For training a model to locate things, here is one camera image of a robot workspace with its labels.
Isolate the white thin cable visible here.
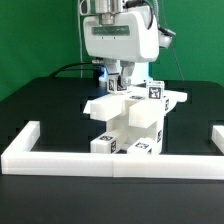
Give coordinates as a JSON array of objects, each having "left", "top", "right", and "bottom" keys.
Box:
[{"left": 77, "top": 0, "right": 84, "bottom": 79}]

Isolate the white tagged cube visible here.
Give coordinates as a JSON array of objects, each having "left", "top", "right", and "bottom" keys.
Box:
[
  {"left": 107, "top": 75, "right": 127, "bottom": 94},
  {"left": 146, "top": 80, "right": 165, "bottom": 100}
]

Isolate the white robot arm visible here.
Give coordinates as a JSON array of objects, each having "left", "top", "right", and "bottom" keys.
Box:
[{"left": 79, "top": 0, "right": 176, "bottom": 92}]

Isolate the black cable bundle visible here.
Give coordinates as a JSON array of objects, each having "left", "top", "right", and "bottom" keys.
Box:
[{"left": 49, "top": 58, "right": 104, "bottom": 78}]

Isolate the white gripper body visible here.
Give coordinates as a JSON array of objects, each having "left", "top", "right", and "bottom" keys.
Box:
[{"left": 83, "top": 11, "right": 159, "bottom": 62}]

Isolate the white part at right edge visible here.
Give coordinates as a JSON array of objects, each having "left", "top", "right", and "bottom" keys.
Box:
[{"left": 212, "top": 125, "right": 224, "bottom": 154}]

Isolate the white marker sheet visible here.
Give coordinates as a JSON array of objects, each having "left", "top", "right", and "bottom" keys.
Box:
[{"left": 83, "top": 100, "right": 92, "bottom": 114}]

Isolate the white chair seat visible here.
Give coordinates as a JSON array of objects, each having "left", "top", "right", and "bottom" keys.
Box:
[{"left": 106, "top": 116, "right": 164, "bottom": 155}]

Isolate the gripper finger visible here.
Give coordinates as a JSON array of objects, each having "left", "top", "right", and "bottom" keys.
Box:
[
  {"left": 120, "top": 61, "right": 135, "bottom": 88},
  {"left": 104, "top": 59, "right": 121, "bottom": 76}
]

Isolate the white chair back frame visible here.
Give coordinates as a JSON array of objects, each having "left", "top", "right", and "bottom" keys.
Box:
[{"left": 90, "top": 86, "right": 187, "bottom": 128}]

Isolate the white U-shaped boundary frame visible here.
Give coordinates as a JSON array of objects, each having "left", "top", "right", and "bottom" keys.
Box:
[{"left": 1, "top": 121, "right": 224, "bottom": 180}]

